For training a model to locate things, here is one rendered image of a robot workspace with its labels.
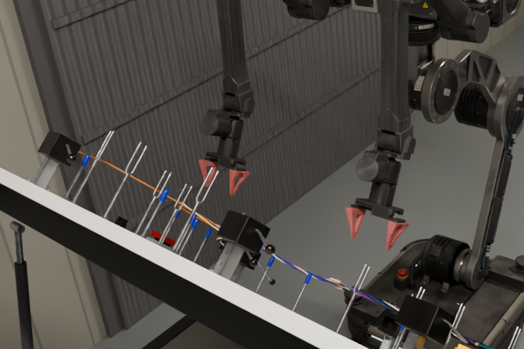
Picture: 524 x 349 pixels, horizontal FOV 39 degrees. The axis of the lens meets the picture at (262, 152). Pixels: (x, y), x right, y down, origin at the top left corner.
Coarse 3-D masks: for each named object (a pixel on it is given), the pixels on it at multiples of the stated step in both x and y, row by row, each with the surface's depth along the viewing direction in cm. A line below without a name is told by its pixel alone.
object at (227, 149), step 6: (222, 138) 206; (228, 138) 204; (222, 144) 205; (228, 144) 204; (234, 144) 205; (222, 150) 205; (228, 150) 205; (234, 150) 205; (210, 156) 208; (216, 156) 206; (222, 156) 205; (228, 156) 205; (234, 156) 206; (234, 162) 203; (240, 162) 205
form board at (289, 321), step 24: (0, 168) 98; (24, 192) 93; (48, 192) 91; (72, 216) 87; (96, 216) 84; (120, 240) 81; (144, 240) 79; (168, 264) 76; (192, 264) 74; (216, 288) 71; (240, 288) 70; (264, 312) 67; (288, 312) 66; (312, 336) 64; (336, 336) 63
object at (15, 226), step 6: (12, 222) 136; (12, 228) 135; (18, 228) 134; (24, 228) 135; (18, 234) 136; (18, 240) 136; (18, 246) 136; (18, 252) 137; (18, 258) 137; (18, 264) 138
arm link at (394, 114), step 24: (384, 0) 160; (408, 0) 157; (384, 24) 162; (408, 24) 164; (384, 48) 164; (408, 48) 166; (384, 72) 167; (384, 96) 169; (384, 120) 172; (408, 120) 172; (384, 144) 174
